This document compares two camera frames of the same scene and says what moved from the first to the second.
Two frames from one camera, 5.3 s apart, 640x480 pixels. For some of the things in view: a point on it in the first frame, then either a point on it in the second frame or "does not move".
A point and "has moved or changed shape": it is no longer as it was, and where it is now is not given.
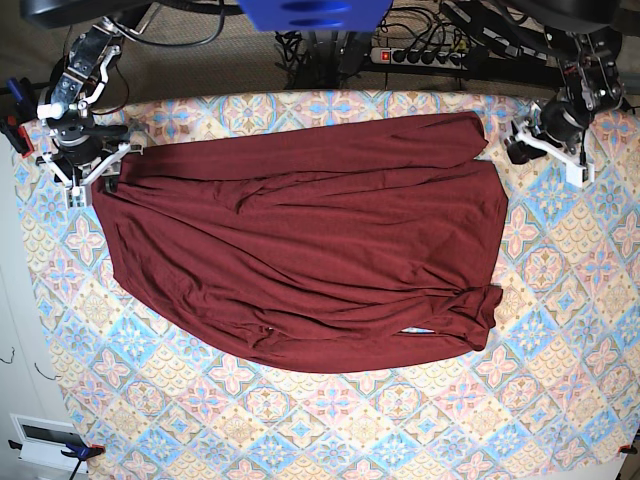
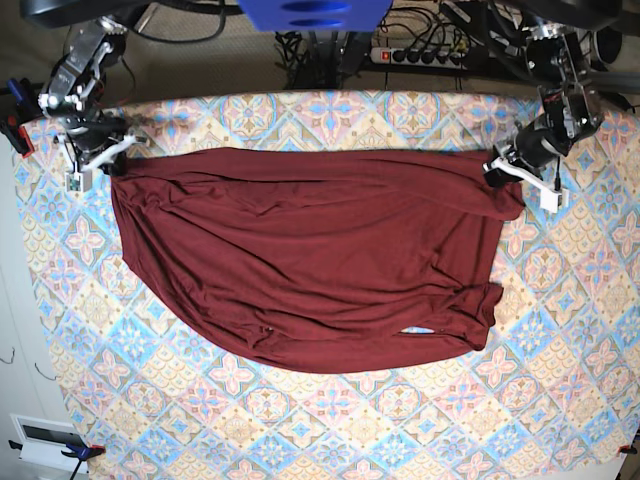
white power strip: [419, 57] does not move
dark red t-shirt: [299, 251] has moved or changed shape
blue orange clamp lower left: [81, 452] does not move
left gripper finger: [110, 183] → [118, 167]
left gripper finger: [103, 130] → [107, 122]
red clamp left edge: [23, 110] does not move
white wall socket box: [44, 439] does not move
